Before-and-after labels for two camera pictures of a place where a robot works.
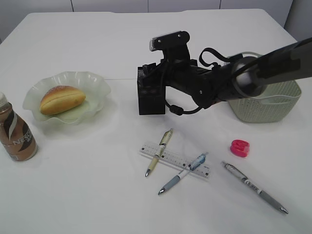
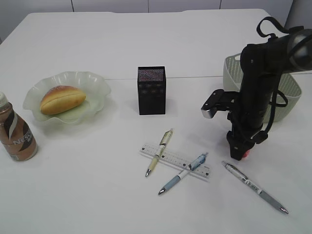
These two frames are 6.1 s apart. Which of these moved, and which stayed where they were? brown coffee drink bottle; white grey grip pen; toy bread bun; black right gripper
Moved: black right gripper
Stayed: white grey grip pen; toy bread bun; brown coffee drink bottle
